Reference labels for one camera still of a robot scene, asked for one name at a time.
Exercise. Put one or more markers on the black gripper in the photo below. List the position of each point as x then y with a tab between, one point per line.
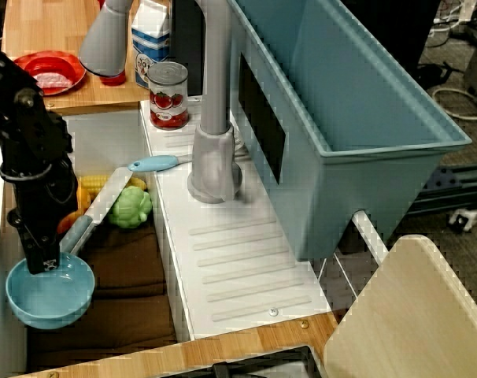
41	204

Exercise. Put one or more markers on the light blue bowl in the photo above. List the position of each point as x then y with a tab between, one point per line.
53	301

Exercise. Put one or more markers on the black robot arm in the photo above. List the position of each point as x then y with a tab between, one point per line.
22	118

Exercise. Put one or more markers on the orange toy vegetable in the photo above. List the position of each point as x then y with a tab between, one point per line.
83	201

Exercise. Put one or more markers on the brown cloth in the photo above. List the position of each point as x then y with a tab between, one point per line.
124	267

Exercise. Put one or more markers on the yellow toy corn cob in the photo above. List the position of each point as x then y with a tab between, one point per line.
93	183

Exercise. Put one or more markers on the green toy lettuce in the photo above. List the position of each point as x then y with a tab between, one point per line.
130	208

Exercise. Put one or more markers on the yellow toy vegetable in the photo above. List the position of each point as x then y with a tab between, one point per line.
138	183

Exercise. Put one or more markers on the white toy sink unit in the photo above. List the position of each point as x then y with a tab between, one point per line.
230	244

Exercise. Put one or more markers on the grey toy faucet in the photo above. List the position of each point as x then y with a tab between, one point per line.
215	165

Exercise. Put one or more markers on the orange red plate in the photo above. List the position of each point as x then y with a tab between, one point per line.
61	65

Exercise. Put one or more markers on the tomato can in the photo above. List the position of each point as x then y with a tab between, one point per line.
167	102

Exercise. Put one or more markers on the silver screw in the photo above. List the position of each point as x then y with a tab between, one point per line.
272	312

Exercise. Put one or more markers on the blue white milk carton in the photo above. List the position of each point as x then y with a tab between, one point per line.
150	43

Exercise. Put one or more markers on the black toy stove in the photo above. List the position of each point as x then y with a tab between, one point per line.
262	366

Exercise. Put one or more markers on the brass screw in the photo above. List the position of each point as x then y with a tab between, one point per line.
304	325

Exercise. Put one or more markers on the teal plastic bin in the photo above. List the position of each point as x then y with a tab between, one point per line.
360	98

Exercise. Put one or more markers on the light wooden board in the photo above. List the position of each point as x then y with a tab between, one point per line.
411	315

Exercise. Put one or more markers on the white black floor connector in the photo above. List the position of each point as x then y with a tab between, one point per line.
464	218

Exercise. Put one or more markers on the dark aluminium extrusion rail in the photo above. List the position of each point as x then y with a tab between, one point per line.
451	189

